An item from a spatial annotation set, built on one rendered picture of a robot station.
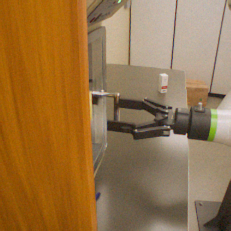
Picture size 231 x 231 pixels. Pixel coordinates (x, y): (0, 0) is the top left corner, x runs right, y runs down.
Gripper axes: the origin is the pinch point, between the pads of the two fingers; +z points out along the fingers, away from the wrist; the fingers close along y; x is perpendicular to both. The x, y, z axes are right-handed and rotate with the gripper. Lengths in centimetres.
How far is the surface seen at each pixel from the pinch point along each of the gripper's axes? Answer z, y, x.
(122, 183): -3.5, 6.8, 20.5
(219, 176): -70, -111, 114
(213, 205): -61, -74, 113
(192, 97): -47, -247, 100
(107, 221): -2.8, 22.3, 20.6
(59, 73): -0.6, 34.8, -24.4
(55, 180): 2.5, 34.7, -5.4
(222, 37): -80, -284, 23
